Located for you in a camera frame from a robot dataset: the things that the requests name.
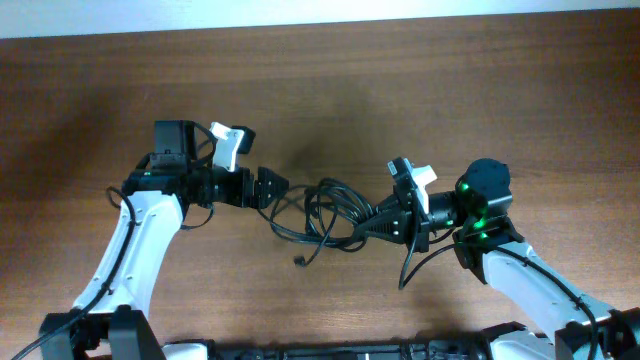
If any black cable long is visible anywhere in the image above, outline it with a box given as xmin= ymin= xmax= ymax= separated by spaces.
xmin=258 ymin=178 xmax=378 ymax=253

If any black cable short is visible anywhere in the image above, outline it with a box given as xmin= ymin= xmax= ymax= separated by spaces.
xmin=292 ymin=209 xmax=341 ymax=268

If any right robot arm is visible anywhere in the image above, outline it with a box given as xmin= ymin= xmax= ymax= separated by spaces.
xmin=354 ymin=158 xmax=639 ymax=359

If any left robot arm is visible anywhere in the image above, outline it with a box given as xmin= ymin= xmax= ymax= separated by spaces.
xmin=35 ymin=120 xmax=289 ymax=359

